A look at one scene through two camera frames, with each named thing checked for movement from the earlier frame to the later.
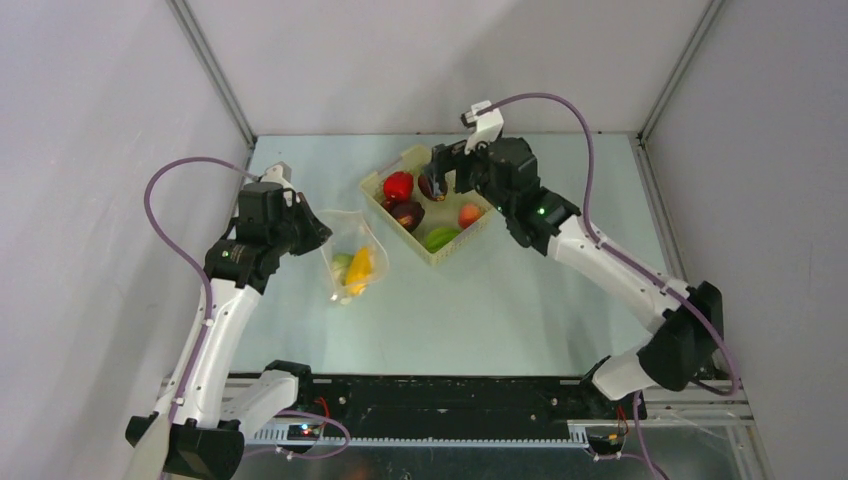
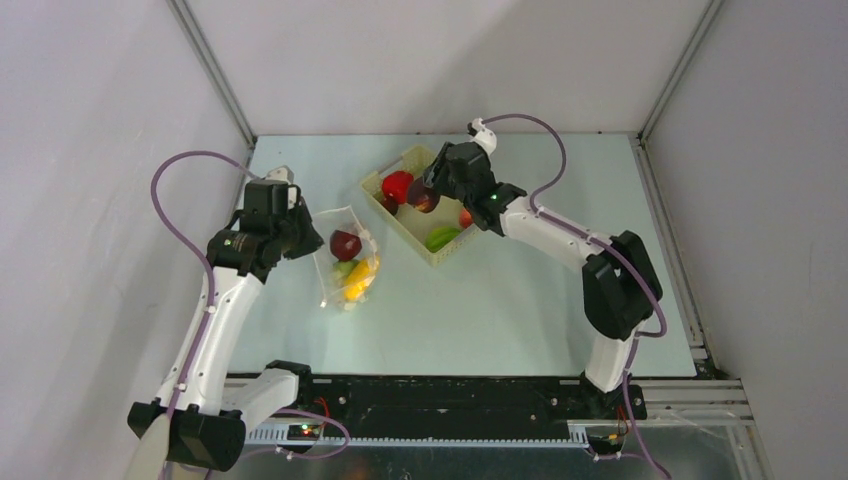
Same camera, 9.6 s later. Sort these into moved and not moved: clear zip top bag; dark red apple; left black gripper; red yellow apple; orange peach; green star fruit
Moved: dark red apple; red yellow apple
Not moved: orange peach; green star fruit; clear zip top bag; left black gripper
